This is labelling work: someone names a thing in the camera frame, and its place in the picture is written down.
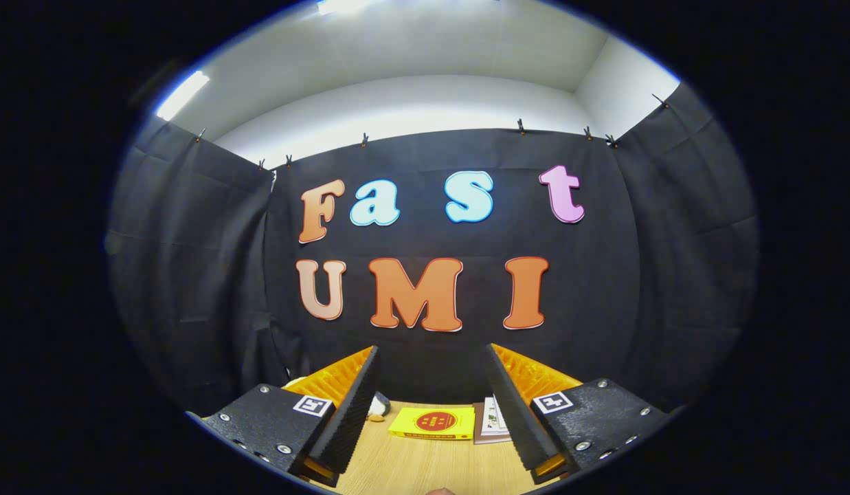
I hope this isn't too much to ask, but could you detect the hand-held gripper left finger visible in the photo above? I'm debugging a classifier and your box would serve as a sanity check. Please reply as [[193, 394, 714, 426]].
[[203, 345, 381, 489]]

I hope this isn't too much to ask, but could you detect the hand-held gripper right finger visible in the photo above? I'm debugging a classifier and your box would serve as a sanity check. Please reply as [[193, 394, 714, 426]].
[[486, 343, 674, 486]]

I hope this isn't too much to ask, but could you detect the yellow book with red circle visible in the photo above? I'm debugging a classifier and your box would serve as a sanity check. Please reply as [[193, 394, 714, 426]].
[[388, 406, 476, 441]]

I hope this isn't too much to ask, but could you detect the row of black cloth clips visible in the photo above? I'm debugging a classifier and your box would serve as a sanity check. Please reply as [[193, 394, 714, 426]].
[[193, 93, 673, 171]]

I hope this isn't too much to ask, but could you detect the ceiling light strip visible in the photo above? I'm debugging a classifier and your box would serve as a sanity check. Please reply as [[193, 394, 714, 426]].
[[155, 71, 210, 121]]

